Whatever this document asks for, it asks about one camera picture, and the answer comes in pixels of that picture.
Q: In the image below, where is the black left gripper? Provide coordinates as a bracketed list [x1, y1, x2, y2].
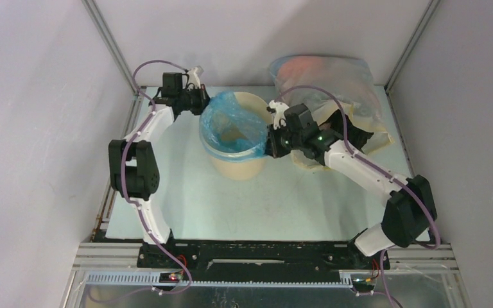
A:
[178, 84, 221, 116]

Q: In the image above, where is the cream plastic trash bin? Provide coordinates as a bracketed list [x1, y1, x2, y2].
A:
[200, 90, 275, 181]

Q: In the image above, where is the blue plastic trash bag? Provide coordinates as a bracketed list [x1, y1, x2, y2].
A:
[198, 90, 270, 162]

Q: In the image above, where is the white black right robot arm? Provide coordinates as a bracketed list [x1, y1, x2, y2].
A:
[267, 101, 437, 268]

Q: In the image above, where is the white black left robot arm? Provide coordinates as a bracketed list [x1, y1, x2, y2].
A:
[108, 67, 210, 268]

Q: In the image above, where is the large translucent storage bag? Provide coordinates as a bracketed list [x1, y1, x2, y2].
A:
[269, 55, 394, 155]

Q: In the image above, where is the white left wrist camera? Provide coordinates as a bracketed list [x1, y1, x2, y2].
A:
[186, 65, 203, 89]

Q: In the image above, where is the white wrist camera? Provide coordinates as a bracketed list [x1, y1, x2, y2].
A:
[267, 100, 289, 130]
[186, 65, 203, 89]

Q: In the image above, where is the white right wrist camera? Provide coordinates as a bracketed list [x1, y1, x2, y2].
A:
[267, 100, 289, 130]

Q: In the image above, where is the aluminium corner frame rail left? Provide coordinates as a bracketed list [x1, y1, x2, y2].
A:
[81, 0, 139, 96]

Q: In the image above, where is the aluminium corner frame rail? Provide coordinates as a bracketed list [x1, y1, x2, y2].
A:
[81, 0, 139, 96]
[385, 0, 442, 94]

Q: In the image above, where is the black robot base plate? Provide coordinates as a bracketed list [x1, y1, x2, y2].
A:
[137, 239, 390, 279]

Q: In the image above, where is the grey slotted cable duct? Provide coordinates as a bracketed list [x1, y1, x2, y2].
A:
[84, 271, 353, 288]

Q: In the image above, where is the aluminium corner frame rail right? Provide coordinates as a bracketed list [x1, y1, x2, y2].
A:
[385, 0, 442, 94]

